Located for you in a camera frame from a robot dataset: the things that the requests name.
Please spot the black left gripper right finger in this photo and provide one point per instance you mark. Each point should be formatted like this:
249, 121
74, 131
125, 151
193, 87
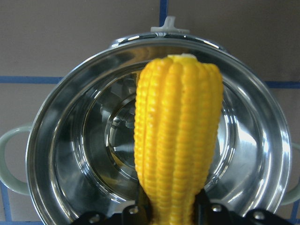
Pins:
213, 213

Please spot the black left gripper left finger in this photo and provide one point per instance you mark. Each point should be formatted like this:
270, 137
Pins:
138, 213

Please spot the yellow corn cob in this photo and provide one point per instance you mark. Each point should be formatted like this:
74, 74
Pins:
178, 107

